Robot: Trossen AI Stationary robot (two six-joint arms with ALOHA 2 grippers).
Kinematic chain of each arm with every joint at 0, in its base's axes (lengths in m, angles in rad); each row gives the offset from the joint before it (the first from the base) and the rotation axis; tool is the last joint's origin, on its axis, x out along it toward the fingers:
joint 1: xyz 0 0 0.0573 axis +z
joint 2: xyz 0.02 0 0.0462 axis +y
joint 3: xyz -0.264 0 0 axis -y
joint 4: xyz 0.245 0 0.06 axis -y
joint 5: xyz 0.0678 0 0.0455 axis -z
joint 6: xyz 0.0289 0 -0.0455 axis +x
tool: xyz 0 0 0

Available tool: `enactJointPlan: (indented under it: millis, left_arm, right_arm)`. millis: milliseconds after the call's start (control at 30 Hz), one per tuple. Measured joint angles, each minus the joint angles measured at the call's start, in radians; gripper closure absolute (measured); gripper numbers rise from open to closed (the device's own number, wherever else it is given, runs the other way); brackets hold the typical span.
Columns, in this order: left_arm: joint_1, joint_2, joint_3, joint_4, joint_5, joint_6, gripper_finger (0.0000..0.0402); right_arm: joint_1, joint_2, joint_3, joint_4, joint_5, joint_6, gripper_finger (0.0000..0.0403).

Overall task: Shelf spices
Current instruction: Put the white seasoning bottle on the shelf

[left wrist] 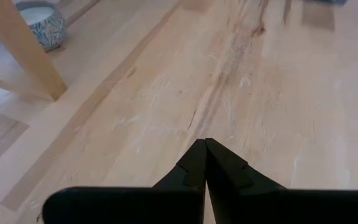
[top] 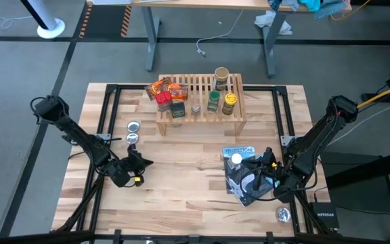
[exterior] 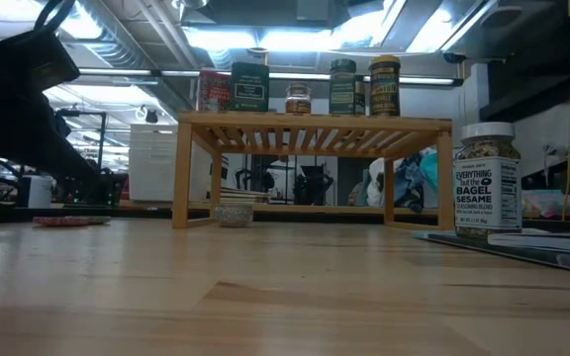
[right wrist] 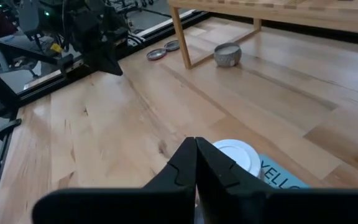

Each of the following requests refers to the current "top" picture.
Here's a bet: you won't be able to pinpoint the white floor cable with plug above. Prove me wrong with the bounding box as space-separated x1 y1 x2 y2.
195 9 244 57

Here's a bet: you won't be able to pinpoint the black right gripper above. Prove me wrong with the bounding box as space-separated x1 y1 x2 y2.
240 146 286 192

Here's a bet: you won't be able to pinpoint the black Netgear switch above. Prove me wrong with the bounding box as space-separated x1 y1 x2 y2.
309 201 340 230

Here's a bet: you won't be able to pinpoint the thin yellow cable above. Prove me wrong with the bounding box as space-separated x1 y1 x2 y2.
330 0 372 21

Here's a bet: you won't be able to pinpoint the tan-lid furikake jar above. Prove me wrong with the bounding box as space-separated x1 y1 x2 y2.
214 66 230 92

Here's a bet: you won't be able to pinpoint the Yellowstone booklet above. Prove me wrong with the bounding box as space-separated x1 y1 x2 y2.
229 159 279 208
221 146 257 196

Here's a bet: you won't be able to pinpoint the grey floor cable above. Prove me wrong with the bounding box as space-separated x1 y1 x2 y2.
326 103 390 147

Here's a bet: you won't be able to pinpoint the thick yellow cable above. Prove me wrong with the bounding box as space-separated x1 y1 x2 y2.
356 80 390 110

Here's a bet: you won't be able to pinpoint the black equipment stand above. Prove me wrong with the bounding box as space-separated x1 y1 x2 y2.
325 66 390 244

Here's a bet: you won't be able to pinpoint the blue cloth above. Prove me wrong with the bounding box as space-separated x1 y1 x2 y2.
268 0 348 20

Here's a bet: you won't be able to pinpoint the thin white floor cable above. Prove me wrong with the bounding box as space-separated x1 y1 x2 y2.
0 14 25 29

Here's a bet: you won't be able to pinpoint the black aluminium table frame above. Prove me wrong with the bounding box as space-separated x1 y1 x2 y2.
51 83 338 244

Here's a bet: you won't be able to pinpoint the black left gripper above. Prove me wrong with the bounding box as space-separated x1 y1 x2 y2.
112 144 154 186

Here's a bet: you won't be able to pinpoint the wooden slatted shelf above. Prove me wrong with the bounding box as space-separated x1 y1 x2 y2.
156 73 248 136

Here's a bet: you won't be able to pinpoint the wooden desk grey legs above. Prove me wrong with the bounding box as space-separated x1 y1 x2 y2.
86 0 353 79

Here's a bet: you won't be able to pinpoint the red-lid smoked paprika tin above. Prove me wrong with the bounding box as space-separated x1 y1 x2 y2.
155 90 174 112

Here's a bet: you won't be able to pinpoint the white-lid sesame jar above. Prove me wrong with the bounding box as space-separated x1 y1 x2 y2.
230 152 244 170

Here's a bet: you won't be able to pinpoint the green-lid spice jar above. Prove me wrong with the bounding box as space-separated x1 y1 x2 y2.
207 89 221 113

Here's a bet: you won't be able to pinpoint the black cable yellow plug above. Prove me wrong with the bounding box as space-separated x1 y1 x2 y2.
240 161 318 203
122 172 146 188

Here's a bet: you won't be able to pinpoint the small orange-rimmed round tin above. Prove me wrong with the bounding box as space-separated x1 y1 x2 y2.
276 207 292 224

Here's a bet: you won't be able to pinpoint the white cloth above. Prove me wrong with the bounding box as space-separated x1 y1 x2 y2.
254 9 293 36

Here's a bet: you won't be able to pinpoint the yellow-lid crunchy onion jar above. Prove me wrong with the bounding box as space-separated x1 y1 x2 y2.
221 93 238 117

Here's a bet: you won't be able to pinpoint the white tower fan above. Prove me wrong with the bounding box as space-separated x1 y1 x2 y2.
20 0 66 39

